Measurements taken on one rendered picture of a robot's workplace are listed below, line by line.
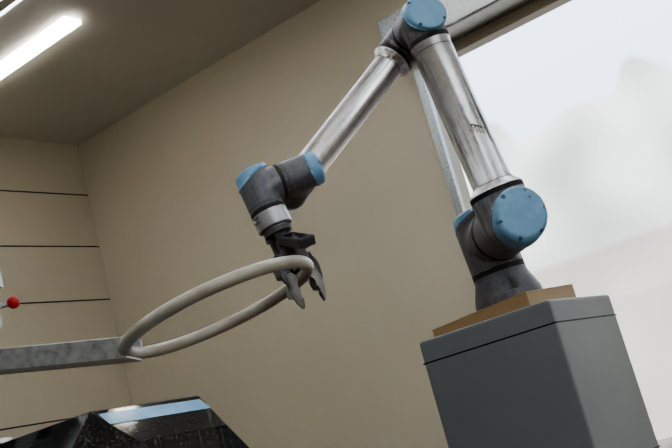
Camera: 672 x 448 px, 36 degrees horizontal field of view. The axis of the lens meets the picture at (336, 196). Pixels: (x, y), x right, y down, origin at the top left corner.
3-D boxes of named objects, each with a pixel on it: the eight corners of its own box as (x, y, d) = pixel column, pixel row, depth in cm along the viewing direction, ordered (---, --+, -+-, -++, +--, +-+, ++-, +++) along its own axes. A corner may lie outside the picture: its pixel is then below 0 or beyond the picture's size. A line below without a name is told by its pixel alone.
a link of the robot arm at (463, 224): (511, 268, 296) (490, 211, 300) (535, 252, 280) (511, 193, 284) (464, 282, 292) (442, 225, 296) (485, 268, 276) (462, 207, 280)
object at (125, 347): (89, 354, 219) (83, 341, 219) (158, 366, 266) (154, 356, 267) (297, 249, 217) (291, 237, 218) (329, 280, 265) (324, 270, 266)
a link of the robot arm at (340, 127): (395, 26, 306) (260, 196, 281) (407, 6, 294) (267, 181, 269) (427, 49, 306) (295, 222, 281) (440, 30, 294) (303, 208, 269)
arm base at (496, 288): (504, 309, 298) (491, 276, 300) (556, 287, 285) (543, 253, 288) (464, 318, 284) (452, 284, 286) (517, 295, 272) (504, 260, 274)
